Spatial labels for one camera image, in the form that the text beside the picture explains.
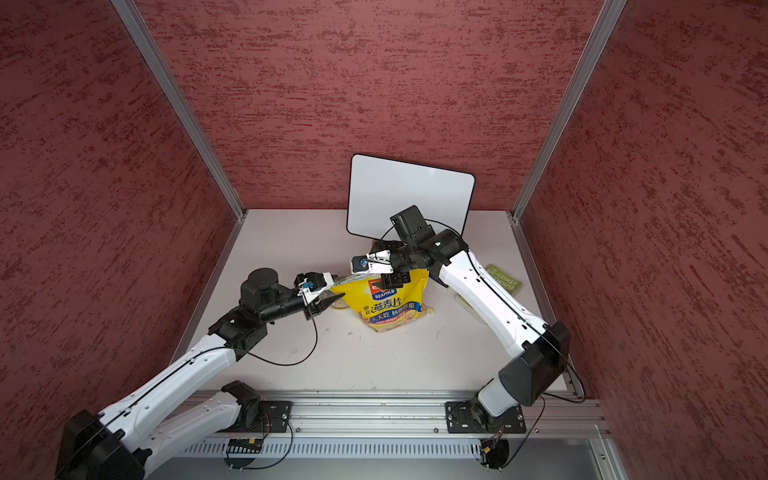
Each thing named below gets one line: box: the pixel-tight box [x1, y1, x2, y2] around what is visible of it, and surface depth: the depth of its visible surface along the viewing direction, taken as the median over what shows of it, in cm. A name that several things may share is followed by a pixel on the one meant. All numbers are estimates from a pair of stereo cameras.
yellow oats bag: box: [330, 269, 430, 327], surface depth 81 cm
